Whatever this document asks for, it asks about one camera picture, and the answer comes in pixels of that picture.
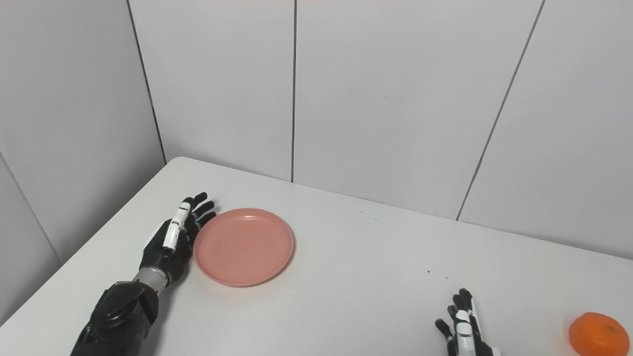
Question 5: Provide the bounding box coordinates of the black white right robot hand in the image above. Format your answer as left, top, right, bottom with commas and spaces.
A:
435, 288, 501, 356

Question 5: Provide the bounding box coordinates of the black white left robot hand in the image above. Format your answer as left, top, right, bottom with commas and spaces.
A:
138, 191, 218, 287

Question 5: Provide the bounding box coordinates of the pink round plate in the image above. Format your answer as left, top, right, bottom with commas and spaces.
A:
193, 208, 296, 288

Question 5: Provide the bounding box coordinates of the orange fruit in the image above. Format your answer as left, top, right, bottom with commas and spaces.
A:
568, 312, 631, 356

